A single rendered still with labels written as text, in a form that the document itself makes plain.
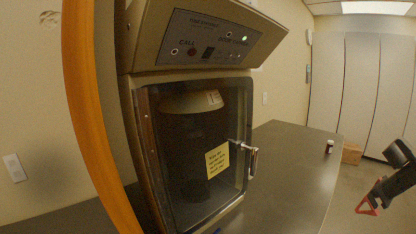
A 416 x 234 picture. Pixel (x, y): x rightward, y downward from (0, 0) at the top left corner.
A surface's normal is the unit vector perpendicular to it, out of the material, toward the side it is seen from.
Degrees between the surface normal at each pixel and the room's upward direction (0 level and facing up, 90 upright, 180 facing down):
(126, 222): 90
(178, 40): 135
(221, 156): 90
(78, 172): 90
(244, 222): 0
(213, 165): 90
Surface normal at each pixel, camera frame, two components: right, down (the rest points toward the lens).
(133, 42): -0.75, 0.22
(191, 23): 0.50, 0.81
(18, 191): 0.66, 0.18
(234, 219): -0.04, -0.96
